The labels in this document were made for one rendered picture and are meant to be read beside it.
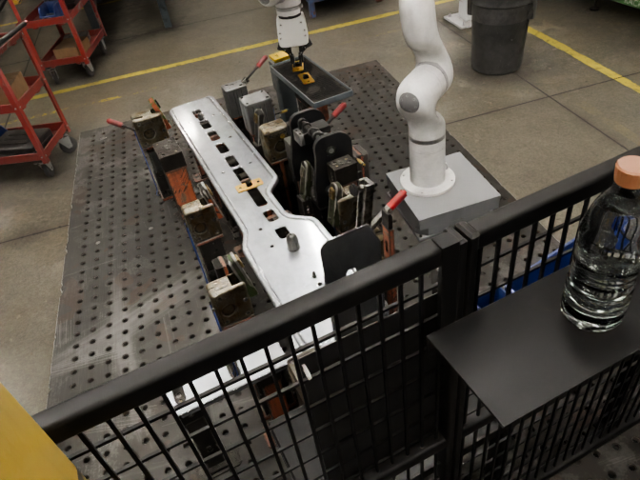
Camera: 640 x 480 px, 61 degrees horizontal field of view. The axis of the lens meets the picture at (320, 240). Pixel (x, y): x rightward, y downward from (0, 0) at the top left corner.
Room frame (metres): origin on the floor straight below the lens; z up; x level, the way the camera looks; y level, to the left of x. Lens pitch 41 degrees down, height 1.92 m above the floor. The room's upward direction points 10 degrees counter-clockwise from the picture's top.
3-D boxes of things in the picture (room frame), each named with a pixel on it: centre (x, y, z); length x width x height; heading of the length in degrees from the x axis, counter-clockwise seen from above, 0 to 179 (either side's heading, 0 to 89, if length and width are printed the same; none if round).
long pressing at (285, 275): (1.40, 0.20, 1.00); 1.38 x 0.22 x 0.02; 20
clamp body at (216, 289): (0.93, 0.24, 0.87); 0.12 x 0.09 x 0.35; 110
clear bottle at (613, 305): (0.37, -0.28, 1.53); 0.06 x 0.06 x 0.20
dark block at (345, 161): (1.24, -0.09, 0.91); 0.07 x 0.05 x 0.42; 110
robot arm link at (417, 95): (1.50, -0.38, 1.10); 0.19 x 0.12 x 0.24; 141
